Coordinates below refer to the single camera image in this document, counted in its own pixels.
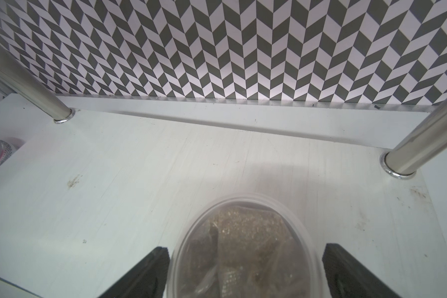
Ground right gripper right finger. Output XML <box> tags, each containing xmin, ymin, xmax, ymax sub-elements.
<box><xmin>322</xmin><ymin>243</ymin><xmax>399</xmax><ymax>298</ymax></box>

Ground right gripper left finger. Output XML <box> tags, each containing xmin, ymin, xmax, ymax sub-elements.
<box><xmin>99</xmin><ymin>247</ymin><xmax>170</xmax><ymax>298</ymax></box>

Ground white two-tier shelf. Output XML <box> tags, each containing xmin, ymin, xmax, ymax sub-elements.
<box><xmin>0</xmin><ymin>22</ymin><xmax>447</xmax><ymax>298</ymax></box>

